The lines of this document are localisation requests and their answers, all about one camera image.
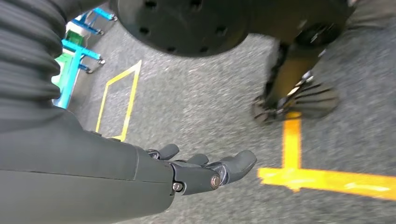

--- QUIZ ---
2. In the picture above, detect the blue metal shelf rack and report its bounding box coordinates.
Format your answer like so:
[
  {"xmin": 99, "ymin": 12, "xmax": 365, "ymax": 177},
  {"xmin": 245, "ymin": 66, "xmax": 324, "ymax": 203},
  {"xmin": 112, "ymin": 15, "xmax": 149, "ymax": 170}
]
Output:
[
  {"xmin": 70, "ymin": 7, "xmax": 119, "ymax": 35},
  {"xmin": 52, "ymin": 38, "xmax": 106, "ymax": 110}
]

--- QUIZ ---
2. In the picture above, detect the green plastic crate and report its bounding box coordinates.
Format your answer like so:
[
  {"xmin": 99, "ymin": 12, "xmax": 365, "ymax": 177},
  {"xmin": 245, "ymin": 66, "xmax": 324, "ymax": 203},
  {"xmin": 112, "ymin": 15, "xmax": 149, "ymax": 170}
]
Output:
[
  {"xmin": 52, "ymin": 52, "xmax": 75, "ymax": 87},
  {"xmin": 65, "ymin": 29, "xmax": 85, "ymax": 47}
]

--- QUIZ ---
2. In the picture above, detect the black robot leg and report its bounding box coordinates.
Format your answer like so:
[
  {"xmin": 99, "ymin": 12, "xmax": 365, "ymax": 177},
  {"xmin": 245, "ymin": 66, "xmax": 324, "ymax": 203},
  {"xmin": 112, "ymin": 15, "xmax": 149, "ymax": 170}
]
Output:
[{"xmin": 110, "ymin": 0, "xmax": 396, "ymax": 126}]

